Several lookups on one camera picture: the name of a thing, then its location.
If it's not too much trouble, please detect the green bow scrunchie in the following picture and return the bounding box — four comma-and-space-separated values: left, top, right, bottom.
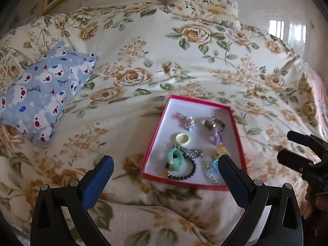
165, 146, 188, 173

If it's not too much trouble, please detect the floral blanket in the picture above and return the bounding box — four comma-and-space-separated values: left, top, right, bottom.
0, 1, 322, 246

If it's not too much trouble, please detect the blue bear print pillow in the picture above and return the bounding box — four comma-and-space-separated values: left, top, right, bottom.
0, 40, 100, 148

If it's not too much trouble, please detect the red shallow box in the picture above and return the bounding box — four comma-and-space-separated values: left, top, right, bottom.
141, 95, 247, 191

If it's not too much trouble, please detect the black bead bracelet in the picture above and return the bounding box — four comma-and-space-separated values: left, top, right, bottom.
164, 157, 197, 180

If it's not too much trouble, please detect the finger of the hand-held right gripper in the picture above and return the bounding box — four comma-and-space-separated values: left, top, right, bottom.
286, 130, 326, 157
277, 149, 321, 176

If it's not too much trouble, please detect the light blue hair accessory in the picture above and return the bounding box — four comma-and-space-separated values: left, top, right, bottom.
204, 158, 224, 185

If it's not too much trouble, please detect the person's right hand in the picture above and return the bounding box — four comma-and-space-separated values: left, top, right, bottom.
304, 184, 328, 237

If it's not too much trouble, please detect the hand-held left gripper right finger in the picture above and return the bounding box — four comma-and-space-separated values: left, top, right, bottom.
218, 154, 304, 246

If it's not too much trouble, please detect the cream printed pillow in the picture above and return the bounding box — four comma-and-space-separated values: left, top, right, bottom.
164, 0, 241, 30

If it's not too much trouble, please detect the yellow hair accessory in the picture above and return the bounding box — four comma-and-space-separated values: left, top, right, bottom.
211, 146, 231, 160

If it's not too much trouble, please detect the silver wristwatch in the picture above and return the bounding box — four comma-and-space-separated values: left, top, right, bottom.
203, 116, 227, 132

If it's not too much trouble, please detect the yellow hair tie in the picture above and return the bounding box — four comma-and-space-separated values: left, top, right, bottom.
175, 132, 191, 145

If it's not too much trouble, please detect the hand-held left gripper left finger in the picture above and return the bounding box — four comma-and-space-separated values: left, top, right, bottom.
30, 155, 115, 246

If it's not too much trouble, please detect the colourful bead bracelet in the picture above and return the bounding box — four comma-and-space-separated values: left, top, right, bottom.
176, 112, 195, 131

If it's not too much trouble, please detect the purple hair tie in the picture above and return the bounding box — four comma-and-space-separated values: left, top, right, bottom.
211, 129, 224, 144

